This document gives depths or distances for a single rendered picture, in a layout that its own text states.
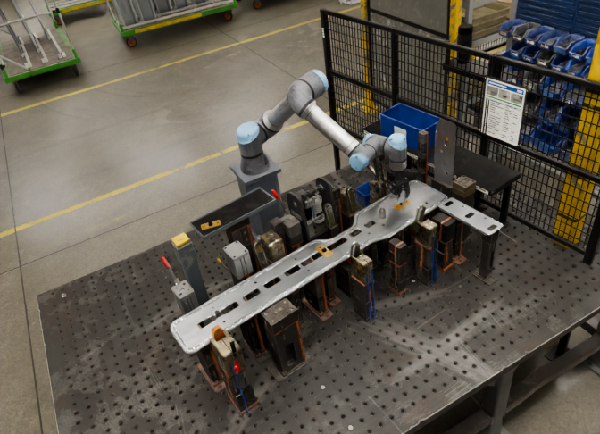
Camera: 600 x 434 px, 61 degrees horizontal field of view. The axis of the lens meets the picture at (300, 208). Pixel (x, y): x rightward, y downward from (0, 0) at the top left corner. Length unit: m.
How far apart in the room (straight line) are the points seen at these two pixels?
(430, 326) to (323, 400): 0.57
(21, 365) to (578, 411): 3.20
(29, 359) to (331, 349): 2.16
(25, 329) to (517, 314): 3.08
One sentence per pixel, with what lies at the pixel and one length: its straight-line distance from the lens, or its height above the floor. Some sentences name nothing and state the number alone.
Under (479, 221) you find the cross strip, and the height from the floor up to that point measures 1.00.
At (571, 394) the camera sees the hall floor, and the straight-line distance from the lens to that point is 3.10.
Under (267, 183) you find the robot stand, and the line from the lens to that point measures 2.62.
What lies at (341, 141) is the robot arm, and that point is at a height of 1.40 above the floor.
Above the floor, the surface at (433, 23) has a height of 1.11.
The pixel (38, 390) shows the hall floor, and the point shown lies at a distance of 3.57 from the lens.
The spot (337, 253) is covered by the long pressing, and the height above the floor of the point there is 1.00.
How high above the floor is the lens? 2.49
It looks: 37 degrees down
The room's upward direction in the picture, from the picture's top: 9 degrees counter-clockwise
